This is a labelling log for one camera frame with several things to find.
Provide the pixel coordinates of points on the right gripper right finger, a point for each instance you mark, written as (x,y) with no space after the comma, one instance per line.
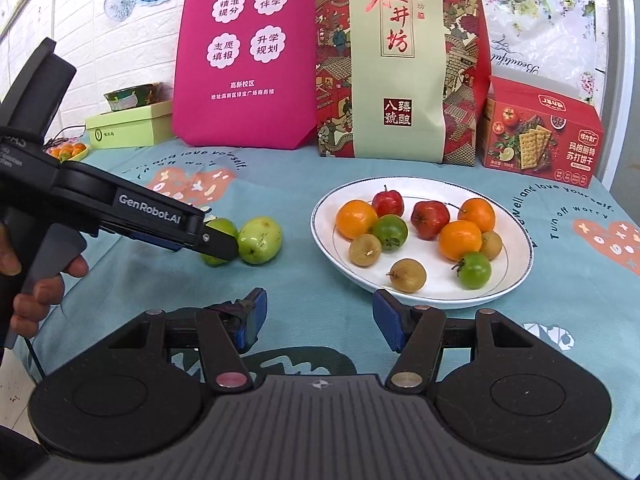
(416,334)

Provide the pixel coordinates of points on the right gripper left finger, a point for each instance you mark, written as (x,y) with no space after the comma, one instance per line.
(225,332)

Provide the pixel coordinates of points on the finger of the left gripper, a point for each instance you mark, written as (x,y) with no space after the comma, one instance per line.
(214,243)
(154,240)

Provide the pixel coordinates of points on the elongated green fruit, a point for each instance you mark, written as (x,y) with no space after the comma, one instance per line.
(222,225)

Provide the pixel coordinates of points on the round green apple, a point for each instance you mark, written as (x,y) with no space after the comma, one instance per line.
(260,240)

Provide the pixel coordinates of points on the brown longan fruit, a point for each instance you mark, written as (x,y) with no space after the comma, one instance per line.
(407,275)
(364,250)
(491,245)

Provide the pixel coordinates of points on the green tomato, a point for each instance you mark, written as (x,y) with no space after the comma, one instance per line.
(473,270)
(392,232)

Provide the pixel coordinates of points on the large orange tangerine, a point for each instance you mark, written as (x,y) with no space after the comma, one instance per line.
(355,218)

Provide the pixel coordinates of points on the yellow tray with fruits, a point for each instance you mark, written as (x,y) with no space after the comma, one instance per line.
(74,151)

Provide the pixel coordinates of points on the person's left hand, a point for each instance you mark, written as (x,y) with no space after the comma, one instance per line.
(29,290)

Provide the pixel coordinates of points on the white oval plate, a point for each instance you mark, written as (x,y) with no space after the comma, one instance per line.
(442,288)

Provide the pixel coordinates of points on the light green box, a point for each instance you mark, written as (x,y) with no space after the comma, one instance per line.
(134,128)

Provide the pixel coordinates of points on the green patterned bowl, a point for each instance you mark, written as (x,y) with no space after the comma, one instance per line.
(134,96)

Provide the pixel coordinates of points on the small red apple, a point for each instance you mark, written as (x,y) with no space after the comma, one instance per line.
(388,202)

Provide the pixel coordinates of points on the small orange with stem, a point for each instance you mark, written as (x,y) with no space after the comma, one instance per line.
(478,211)

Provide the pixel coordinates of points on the magenta fabric bag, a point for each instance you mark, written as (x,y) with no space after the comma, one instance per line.
(245,73)

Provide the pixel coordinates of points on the blue printed tablecloth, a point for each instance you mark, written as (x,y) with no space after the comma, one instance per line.
(582,296)

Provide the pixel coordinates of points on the red cracker box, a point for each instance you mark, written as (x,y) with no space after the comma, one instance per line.
(538,132)

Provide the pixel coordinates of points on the red patterned gift bag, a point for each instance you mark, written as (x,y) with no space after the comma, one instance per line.
(401,79)

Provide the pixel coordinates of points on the floral plastic bag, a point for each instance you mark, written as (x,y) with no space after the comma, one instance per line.
(549,44)

